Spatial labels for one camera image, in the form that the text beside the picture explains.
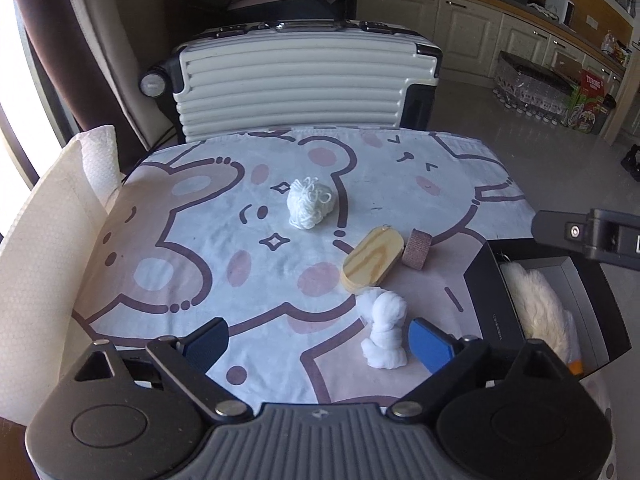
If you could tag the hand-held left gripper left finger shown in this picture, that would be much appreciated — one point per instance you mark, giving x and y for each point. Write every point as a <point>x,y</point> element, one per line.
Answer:
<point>205,346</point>

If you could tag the pack of water bottles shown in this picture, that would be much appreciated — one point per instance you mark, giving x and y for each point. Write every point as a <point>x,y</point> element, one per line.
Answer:
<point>535,90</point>

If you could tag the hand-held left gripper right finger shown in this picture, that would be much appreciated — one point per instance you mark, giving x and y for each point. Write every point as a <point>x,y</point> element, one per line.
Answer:
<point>429,346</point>

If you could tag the white paper towel roll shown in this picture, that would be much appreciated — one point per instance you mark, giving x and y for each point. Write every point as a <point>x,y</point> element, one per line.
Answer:
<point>45,270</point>

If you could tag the brown bandage roll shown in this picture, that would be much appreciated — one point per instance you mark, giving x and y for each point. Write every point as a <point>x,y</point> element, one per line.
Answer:
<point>417,250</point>

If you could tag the black cardboard box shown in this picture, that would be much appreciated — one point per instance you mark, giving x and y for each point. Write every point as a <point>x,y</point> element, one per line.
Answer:
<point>487,285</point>

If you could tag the white yarn ball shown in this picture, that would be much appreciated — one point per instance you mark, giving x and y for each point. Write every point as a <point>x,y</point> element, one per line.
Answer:
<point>310,205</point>

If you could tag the snack packet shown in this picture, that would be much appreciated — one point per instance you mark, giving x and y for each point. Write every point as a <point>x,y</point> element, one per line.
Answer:
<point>615,47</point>

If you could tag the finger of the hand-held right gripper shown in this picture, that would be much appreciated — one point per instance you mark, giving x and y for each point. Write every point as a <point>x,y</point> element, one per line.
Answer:
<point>557,229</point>

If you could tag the white gauze bundle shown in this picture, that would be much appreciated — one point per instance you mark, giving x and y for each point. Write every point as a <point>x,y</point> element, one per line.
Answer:
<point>387,325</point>

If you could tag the white ribbed suitcase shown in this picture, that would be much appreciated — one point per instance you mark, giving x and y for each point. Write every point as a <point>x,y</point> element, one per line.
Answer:
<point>300,90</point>

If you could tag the cartoon bear printed bedsheet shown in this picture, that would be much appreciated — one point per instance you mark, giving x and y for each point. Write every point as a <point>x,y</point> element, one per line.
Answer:
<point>210,230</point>

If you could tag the cream plush toy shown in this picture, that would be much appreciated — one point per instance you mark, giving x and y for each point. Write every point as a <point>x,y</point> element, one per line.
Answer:
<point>535,305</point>

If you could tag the white toaster appliance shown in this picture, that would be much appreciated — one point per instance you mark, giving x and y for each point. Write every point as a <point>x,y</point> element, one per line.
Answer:
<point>559,8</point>

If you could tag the cream cabinet row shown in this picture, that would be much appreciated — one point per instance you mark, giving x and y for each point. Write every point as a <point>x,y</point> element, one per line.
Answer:
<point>475,25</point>

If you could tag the brown curtain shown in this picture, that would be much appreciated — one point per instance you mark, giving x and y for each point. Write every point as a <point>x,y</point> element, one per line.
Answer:
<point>85,60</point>

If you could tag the black shoes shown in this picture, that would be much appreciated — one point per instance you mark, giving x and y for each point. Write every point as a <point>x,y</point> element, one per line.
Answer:
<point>632,160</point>

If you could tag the oval wooden box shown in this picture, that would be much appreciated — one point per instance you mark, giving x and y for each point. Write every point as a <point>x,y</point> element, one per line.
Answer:
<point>372,260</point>

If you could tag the dark blue bag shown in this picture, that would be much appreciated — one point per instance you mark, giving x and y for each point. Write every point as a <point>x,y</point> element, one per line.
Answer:
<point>285,7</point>

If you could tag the red green snack box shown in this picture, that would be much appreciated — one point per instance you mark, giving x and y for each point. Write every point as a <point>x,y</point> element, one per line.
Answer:
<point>590,105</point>

